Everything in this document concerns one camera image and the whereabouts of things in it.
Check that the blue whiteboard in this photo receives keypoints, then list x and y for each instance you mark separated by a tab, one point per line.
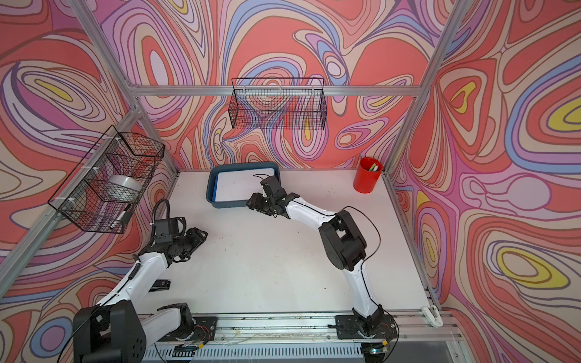
239	185

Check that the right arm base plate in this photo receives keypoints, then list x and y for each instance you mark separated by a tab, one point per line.
379	326

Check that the marker in wire basket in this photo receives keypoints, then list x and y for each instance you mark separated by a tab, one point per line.
120	221

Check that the wire basket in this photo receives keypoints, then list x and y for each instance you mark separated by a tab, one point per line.
296	103
81	198

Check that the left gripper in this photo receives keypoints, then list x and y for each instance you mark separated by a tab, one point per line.
196	238

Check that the left wire basket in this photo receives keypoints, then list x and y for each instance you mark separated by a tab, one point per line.
81	198

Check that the silver tape roll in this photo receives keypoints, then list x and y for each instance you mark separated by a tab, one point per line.
122	188

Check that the red plastic cup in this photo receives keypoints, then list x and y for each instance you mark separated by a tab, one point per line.
365	181

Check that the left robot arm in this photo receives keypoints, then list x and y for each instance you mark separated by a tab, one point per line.
111	331

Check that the back wire basket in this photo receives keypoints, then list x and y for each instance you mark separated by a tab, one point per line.
296	103

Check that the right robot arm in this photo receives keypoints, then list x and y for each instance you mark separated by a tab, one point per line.
343	242

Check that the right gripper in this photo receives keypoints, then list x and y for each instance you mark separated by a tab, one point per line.
256	198

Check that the white clip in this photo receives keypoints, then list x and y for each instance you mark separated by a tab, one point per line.
433	316

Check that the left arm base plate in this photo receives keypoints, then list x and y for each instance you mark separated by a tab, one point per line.
202	331

